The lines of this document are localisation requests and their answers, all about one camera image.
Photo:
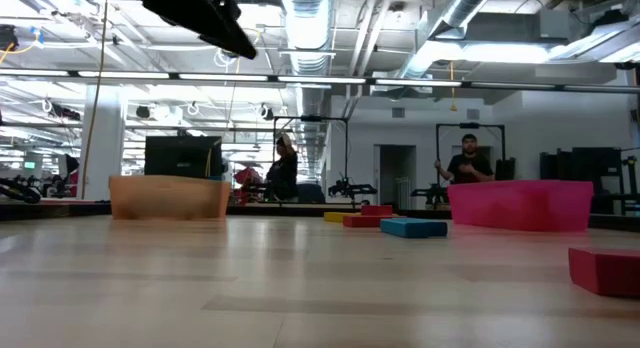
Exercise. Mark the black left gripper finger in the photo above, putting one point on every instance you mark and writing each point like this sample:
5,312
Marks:
232,38

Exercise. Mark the orange plastic bin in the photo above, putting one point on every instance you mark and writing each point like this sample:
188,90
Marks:
170,195

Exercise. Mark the yellow wooden block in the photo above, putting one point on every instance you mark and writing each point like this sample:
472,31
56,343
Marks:
337,216

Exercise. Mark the red wooden block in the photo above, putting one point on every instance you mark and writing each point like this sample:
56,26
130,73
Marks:
376,209
365,221
607,270

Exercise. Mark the blue wooden block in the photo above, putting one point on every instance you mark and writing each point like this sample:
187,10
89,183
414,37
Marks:
414,228

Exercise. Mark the red plastic bin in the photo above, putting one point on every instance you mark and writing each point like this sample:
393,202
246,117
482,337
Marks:
520,205

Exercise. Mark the background black robot arm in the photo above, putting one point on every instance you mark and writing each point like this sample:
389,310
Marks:
20,192
350,188
431,193

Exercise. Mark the long overhead light bar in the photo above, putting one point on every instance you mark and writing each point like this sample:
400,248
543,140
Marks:
320,80

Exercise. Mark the black monitor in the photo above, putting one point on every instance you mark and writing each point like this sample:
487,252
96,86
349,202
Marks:
182,158

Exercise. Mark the red background object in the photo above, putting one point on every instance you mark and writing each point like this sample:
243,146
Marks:
247,177

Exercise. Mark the person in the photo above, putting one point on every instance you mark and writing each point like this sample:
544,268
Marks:
467,165
284,173

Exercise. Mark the white column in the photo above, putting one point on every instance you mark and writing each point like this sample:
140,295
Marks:
103,133

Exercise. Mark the dark blue office chair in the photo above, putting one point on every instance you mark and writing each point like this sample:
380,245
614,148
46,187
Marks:
311,193

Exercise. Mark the black ceiling device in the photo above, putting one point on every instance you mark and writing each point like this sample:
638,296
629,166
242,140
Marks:
7,38

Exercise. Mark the green exit sign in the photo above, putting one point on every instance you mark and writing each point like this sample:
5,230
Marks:
30,164

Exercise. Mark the white radiator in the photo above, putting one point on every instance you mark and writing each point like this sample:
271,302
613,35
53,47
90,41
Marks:
404,194

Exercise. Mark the background black box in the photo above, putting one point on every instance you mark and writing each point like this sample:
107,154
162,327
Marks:
506,169

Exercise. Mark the black cabinet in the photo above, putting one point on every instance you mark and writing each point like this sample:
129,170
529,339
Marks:
582,164

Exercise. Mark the black stand with yellow part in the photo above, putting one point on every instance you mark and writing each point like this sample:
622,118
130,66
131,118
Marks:
629,180

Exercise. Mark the wide silver ventilation duct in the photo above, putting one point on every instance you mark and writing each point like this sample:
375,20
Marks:
307,28

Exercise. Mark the black metal rig frame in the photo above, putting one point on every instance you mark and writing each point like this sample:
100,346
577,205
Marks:
470,125
310,119

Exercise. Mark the slanted silver ventilation duct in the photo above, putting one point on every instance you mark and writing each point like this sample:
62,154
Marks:
462,13

